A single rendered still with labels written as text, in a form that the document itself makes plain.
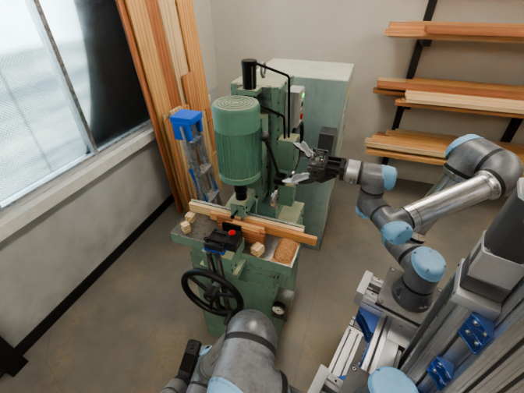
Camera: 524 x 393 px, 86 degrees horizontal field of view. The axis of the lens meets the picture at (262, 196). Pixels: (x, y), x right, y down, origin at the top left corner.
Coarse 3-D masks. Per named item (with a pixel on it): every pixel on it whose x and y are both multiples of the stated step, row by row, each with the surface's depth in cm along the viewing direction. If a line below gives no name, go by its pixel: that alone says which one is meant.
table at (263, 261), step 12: (204, 216) 144; (180, 228) 137; (192, 228) 137; (204, 228) 137; (180, 240) 135; (192, 240) 132; (204, 240) 130; (276, 240) 130; (264, 252) 124; (240, 264) 123; (252, 264) 126; (264, 264) 123; (276, 264) 120; (228, 276) 121
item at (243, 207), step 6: (246, 192) 132; (252, 192) 132; (234, 198) 128; (246, 198) 128; (252, 198) 132; (234, 204) 125; (240, 204) 124; (246, 204) 126; (252, 204) 134; (234, 210) 127; (240, 210) 125; (246, 210) 128; (240, 216) 128
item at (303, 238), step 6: (210, 216) 141; (216, 216) 140; (228, 216) 138; (258, 222) 134; (270, 228) 131; (276, 228) 131; (282, 228) 131; (276, 234) 132; (282, 234) 130; (288, 234) 129; (294, 234) 128; (300, 234) 128; (306, 234) 128; (300, 240) 129; (306, 240) 127; (312, 240) 126
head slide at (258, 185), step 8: (264, 112) 117; (264, 120) 115; (264, 128) 117; (264, 144) 121; (264, 152) 123; (264, 160) 126; (264, 168) 128; (264, 176) 131; (248, 184) 133; (256, 184) 131; (264, 184) 134; (256, 192) 134; (264, 192) 137
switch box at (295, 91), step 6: (294, 90) 121; (300, 90) 121; (294, 96) 120; (300, 96) 121; (294, 102) 122; (300, 102) 124; (294, 108) 124; (294, 114) 125; (300, 114) 129; (294, 120) 127; (294, 126) 128
